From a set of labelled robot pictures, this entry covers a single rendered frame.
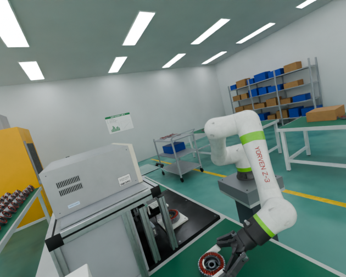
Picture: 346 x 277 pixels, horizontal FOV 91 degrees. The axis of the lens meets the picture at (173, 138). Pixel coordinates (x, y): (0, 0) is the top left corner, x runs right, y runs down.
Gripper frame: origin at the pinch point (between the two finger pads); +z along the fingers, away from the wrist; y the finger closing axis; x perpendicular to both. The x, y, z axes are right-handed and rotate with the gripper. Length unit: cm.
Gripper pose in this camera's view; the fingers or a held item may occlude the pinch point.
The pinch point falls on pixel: (212, 265)
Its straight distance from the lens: 88.8
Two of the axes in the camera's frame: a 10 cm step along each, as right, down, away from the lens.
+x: 7.0, 7.1, 0.8
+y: -0.4, 1.5, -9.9
